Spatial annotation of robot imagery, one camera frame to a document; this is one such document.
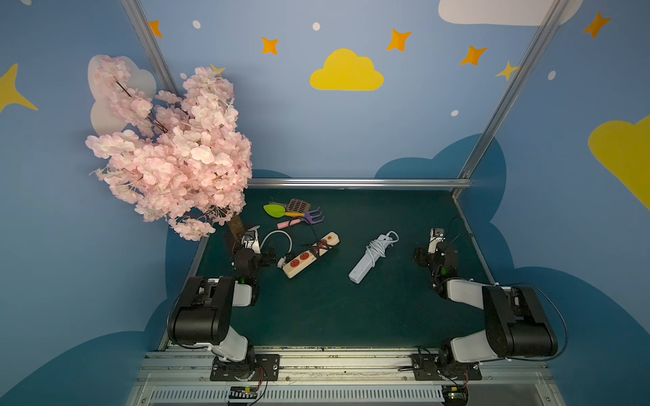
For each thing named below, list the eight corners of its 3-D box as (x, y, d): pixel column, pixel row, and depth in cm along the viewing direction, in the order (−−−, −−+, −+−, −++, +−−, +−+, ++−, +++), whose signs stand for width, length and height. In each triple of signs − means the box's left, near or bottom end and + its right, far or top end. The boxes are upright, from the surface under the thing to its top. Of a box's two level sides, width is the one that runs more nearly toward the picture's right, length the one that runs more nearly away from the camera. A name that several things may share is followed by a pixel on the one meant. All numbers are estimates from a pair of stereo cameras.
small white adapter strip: (346, 276, 93) (347, 272, 90) (378, 236, 105) (380, 231, 102) (359, 286, 91) (360, 281, 88) (391, 243, 102) (392, 238, 100)
